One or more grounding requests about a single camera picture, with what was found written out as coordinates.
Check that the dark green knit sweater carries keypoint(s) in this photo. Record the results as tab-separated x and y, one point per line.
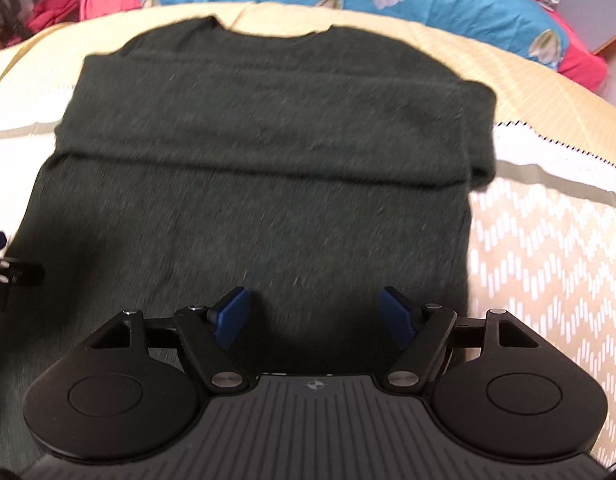
314	170

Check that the pink bags on floor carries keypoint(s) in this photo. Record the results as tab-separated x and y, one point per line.
45	14

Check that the patterned beige yellow bedspread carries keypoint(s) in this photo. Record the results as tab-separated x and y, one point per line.
543	240

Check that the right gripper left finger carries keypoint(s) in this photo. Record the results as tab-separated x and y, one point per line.
206	335

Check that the red bed sheet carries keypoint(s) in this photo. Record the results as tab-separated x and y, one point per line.
582	65

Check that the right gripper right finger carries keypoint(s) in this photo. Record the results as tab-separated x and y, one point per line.
421	333

